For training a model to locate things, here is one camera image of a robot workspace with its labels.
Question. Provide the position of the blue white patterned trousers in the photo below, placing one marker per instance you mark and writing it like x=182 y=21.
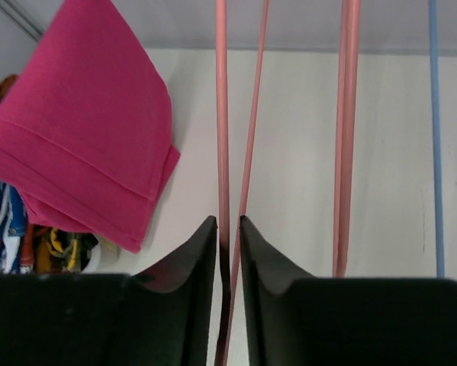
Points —
x=4 y=211

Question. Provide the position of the aluminium frame left posts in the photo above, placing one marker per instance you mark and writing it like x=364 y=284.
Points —
x=20 y=17

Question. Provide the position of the blue hanger of camouflage trousers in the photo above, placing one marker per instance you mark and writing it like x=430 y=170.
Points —
x=436 y=130

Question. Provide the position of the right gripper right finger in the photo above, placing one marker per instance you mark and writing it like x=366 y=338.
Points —
x=294 y=318

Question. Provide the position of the white plastic basket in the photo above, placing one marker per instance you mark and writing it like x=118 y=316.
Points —
x=106 y=251

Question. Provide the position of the orange camouflage trousers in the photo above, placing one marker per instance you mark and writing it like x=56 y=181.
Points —
x=29 y=244

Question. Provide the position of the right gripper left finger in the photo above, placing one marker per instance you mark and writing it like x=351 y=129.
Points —
x=158 y=317

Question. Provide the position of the pink trousers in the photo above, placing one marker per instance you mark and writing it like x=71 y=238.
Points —
x=86 y=130

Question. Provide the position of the yellow grey camouflage trousers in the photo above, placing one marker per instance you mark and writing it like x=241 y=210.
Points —
x=57 y=251

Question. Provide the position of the pink hanger of orange trousers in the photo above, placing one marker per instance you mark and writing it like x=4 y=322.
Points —
x=345 y=125

